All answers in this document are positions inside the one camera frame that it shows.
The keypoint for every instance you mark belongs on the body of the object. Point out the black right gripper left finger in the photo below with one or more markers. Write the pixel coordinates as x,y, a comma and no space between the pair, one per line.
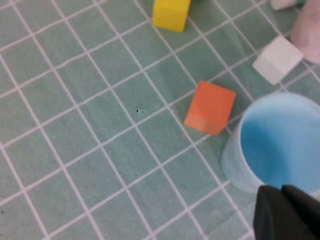
272,217

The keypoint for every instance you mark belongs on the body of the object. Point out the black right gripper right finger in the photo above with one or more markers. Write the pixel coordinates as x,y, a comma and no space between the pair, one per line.
306,211

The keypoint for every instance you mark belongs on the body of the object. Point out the light blue marbled plastic cup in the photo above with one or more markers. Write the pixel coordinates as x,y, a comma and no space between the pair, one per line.
275,145

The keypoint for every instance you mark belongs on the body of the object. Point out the pale pink marbled plastic cup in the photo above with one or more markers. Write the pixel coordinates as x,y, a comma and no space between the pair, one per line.
308,32

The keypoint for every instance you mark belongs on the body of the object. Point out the orange cube block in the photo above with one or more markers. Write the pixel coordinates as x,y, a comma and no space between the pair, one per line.
211,107

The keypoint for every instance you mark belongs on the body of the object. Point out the white cube block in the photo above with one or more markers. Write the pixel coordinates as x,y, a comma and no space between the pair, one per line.
277,58

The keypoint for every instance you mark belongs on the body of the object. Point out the green checked tablecloth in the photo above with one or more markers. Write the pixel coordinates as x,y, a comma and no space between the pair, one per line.
87,137

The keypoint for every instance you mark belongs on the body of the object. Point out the yellow cube block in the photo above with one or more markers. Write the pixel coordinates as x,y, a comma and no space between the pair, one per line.
171,15

